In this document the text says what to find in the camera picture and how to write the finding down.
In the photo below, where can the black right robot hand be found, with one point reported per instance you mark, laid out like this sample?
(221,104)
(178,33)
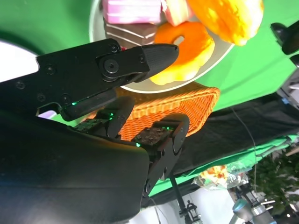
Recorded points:
(70,163)

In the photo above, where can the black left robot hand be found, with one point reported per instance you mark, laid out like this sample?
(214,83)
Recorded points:
(290,39)

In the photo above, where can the orange white twisted bread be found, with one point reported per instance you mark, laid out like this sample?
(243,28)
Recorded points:
(229,18)

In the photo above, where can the grey-green round bowl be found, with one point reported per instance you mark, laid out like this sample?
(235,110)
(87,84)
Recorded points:
(97,23)

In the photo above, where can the grey teal background robot arm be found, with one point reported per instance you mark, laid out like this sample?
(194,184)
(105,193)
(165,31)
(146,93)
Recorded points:
(243,210)

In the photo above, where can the lilac round plate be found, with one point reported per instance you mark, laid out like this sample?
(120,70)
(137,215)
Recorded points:
(14,60)

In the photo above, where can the salmon pink cake slice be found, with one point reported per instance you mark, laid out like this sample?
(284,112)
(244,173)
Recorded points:
(175,14)

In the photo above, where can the orange wicker basket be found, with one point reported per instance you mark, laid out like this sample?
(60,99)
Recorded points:
(187,105)

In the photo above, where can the chocolate brown cake slice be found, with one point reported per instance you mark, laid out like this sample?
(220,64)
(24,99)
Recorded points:
(130,35)

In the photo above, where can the magenta pink cake slice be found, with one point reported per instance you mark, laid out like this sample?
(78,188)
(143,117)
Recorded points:
(133,11)

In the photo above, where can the green tablecloth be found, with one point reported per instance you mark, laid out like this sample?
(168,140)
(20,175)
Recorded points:
(245,77)

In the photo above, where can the black vertical pole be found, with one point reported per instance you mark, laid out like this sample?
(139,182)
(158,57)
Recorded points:
(177,191)

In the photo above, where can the black backdrop curtain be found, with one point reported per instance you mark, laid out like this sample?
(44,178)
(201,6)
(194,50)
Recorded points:
(233,140)

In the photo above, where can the green backdrop cloth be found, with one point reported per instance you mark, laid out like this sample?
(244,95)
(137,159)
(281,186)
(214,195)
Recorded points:
(233,158)

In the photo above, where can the green plants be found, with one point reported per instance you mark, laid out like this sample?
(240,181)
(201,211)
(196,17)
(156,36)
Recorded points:
(275,182)

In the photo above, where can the clear snack bag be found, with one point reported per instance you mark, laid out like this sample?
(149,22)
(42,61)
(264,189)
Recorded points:
(217,173)

